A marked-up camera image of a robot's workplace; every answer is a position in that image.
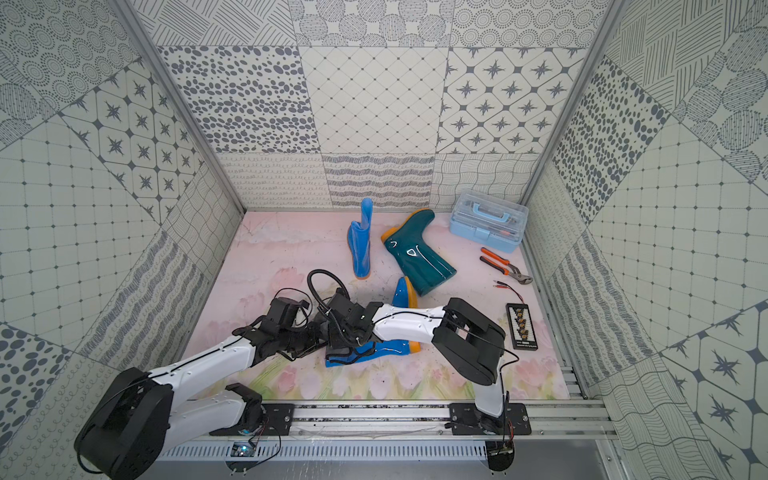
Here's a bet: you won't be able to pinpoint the blue rubber boot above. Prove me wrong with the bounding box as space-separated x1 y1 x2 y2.
347 198 374 279
325 277 421 368

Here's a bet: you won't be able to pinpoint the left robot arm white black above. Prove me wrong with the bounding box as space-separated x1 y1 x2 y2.
74 297 328 479

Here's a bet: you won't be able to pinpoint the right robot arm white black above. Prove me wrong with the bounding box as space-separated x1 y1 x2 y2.
307 269 506 419

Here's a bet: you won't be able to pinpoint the green rubber boot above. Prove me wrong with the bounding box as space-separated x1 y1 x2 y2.
381 208 457 297

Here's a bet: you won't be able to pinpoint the light blue plastic toolbox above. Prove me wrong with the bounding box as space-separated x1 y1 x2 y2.
449 191 529 253

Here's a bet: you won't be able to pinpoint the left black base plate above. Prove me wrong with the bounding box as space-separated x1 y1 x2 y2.
210 401 295 437

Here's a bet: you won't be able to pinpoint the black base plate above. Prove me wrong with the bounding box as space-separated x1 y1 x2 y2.
445 403 532 436
210 401 295 437

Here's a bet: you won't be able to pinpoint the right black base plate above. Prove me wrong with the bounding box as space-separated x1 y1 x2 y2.
445 403 532 436

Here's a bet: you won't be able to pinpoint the red black cable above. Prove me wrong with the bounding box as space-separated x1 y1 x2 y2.
493 280 529 307

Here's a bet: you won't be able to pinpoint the orange handled pliers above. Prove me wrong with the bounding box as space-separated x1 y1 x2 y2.
479 247 533 285

